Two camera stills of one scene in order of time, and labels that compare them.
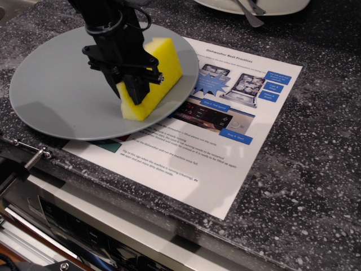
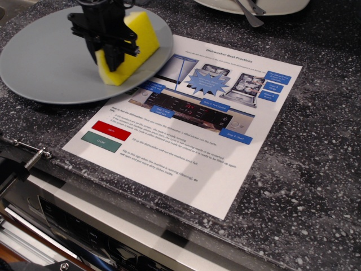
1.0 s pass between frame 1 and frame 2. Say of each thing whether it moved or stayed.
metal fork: stayed
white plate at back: stayed
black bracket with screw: stayed
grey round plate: moved
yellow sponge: moved
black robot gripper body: moved
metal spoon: stayed
